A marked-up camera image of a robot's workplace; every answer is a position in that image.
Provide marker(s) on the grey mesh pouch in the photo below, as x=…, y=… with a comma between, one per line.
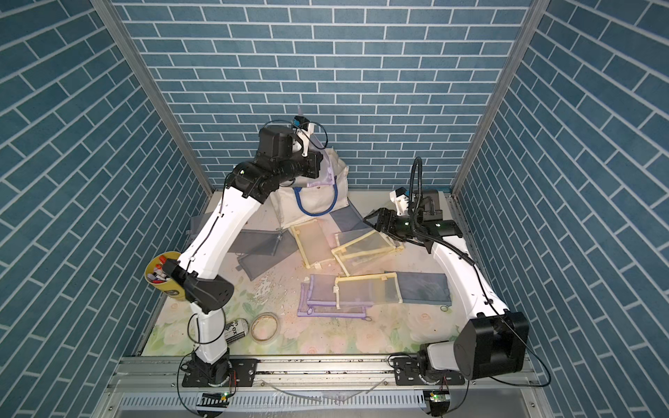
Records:
x=259, y=251

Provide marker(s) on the blue mesh pouch right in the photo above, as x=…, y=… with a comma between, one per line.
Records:
x=424, y=288

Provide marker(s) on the yellow trimmed mesh pouch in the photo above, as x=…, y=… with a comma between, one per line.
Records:
x=312, y=244
x=357, y=250
x=367, y=290

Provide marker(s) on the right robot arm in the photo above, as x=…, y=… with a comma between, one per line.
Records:
x=493, y=342

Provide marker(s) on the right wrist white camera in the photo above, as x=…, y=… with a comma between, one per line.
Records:
x=401, y=198

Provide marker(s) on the wrist white camera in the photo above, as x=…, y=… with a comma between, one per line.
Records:
x=304, y=130
x=401, y=198

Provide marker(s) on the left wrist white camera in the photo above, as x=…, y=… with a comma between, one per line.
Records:
x=304, y=130

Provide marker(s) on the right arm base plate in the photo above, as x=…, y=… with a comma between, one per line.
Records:
x=414, y=370

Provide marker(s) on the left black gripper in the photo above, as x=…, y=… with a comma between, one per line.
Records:
x=314, y=160

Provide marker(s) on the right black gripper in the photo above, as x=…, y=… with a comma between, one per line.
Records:
x=389, y=225

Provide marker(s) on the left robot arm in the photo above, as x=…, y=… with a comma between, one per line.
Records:
x=246, y=188

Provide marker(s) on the purple trimmed mesh pouch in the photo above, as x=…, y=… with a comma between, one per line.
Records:
x=319, y=141
x=318, y=300

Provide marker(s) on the yellow cup with markers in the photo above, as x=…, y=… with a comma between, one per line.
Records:
x=159, y=279

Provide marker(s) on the clear tape roll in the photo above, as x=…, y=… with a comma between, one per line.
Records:
x=265, y=328

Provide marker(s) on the white canvas tote bag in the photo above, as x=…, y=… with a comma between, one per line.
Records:
x=299, y=203

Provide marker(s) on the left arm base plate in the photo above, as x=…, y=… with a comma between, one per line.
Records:
x=232, y=373

